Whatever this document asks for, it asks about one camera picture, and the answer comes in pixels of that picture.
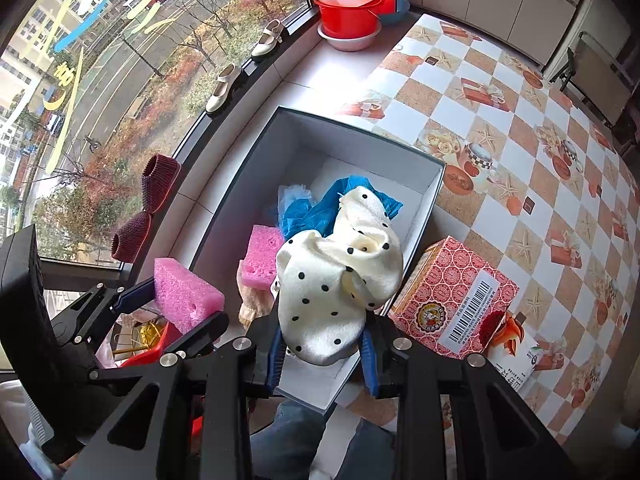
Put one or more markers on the checked printed tablecloth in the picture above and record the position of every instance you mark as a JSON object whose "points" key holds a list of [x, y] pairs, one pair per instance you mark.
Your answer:
{"points": [[500, 210]]}

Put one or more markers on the red plastic bucket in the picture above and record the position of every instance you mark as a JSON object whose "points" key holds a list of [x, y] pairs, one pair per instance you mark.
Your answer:
{"points": [[350, 17]]}

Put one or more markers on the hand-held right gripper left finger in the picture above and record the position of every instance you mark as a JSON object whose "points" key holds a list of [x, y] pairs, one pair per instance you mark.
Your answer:
{"points": [[275, 365]]}

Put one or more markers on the pale pink basin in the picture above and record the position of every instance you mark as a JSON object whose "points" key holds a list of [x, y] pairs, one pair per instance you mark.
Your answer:
{"points": [[350, 42]]}

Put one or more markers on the folding chair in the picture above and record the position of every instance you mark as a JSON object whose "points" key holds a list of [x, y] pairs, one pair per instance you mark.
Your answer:
{"points": [[600, 80]]}

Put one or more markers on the white cardboard box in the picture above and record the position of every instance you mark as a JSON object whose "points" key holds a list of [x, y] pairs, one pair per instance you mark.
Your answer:
{"points": [[310, 160]]}

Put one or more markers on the cream polka dot scrunchie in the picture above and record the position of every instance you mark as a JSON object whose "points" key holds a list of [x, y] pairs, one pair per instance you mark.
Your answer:
{"points": [[335, 285]]}

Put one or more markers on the red plastic basket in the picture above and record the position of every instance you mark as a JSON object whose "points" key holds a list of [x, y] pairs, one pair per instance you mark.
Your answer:
{"points": [[150, 352]]}

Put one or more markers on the blue cloth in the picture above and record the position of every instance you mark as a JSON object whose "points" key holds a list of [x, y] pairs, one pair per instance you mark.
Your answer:
{"points": [[305, 215]]}

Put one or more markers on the printed cardboard box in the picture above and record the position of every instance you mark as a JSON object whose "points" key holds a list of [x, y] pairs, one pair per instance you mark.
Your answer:
{"points": [[517, 355]]}

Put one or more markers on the pink sponge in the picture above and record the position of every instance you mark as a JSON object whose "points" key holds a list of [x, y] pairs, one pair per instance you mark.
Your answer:
{"points": [[182, 290], [262, 255]]}

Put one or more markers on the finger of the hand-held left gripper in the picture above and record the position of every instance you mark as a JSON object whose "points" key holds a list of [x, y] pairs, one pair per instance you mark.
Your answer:
{"points": [[210, 330], [132, 296]]}

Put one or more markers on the maroon knit slipper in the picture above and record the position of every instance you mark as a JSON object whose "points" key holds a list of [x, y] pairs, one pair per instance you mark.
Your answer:
{"points": [[131, 237], [160, 180]]}

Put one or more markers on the person's trousers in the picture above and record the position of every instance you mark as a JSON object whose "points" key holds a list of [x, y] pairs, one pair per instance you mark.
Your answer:
{"points": [[300, 445]]}

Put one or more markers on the blue basin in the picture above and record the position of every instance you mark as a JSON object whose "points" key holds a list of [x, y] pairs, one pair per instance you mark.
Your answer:
{"points": [[397, 10]]}

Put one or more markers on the red patterned box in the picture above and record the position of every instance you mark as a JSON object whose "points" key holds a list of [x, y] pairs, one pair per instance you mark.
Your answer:
{"points": [[450, 290]]}

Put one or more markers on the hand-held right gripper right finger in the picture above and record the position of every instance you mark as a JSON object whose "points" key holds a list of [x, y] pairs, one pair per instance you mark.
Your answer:
{"points": [[369, 365]]}

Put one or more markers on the pink knit cloth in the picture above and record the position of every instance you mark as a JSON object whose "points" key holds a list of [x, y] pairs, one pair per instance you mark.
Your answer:
{"points": [[255, 305]]}

